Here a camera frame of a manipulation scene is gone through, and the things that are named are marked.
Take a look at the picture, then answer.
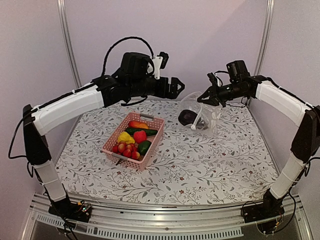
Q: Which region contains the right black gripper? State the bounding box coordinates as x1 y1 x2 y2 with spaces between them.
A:
197 81 247 108

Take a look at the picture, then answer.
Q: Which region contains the green toy pepper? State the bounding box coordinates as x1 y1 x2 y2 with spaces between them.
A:
137 140 152 156

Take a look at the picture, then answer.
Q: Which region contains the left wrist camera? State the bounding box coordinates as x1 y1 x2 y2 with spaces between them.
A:
118 51 169 80

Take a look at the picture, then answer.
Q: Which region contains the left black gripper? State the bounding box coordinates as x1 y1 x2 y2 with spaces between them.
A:
129 76 186 99

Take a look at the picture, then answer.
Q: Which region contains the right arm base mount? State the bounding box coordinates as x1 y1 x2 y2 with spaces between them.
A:
240 201 285 235

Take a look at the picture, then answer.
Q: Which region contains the clear zip top bag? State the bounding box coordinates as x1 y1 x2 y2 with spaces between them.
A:
177 91 222 134

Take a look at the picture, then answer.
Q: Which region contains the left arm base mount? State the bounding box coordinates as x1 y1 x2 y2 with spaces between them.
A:
48 197 92 223

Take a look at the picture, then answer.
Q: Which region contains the floral patterned table mat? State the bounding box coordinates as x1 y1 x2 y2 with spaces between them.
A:
56 100 278 205

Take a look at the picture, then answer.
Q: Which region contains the pink plastic basket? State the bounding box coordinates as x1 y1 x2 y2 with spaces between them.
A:
102 112 165 171

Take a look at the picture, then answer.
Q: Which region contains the yellow toy pepper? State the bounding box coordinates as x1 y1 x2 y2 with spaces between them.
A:
117 131 136 144

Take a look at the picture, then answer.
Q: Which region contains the aluminium frame post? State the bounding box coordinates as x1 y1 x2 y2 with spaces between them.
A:
56 0 82 88
254 0 275 75

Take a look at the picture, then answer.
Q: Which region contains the green toy cucumber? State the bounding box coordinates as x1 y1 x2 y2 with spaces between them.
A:
124 127 159 137

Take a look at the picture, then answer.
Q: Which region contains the left aluminium frame post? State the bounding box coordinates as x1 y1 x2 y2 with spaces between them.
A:
56 0 82 88

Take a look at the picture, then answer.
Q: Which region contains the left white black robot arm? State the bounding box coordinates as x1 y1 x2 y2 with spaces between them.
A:
19 74 185 217

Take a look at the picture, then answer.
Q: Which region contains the front aluminium rail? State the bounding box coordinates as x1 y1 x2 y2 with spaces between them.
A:
20 193 315 240

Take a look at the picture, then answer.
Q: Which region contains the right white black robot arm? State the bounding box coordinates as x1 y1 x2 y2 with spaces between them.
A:
197 75 320 218

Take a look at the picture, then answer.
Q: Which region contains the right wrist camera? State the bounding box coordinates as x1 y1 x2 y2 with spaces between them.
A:
206 60 251 86

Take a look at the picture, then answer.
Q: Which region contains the red toy pepper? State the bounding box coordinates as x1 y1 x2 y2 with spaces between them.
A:
133 130 147 144

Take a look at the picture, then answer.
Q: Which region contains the right aluminium frame post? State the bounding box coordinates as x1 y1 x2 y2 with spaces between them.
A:
254 0 275 75

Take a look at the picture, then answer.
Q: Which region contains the purple toy eggplant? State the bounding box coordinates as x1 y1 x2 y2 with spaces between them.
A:
178 109 198 126

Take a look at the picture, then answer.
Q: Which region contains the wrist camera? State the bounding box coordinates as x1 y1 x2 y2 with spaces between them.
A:
206 60 251 86
118 51 169 80

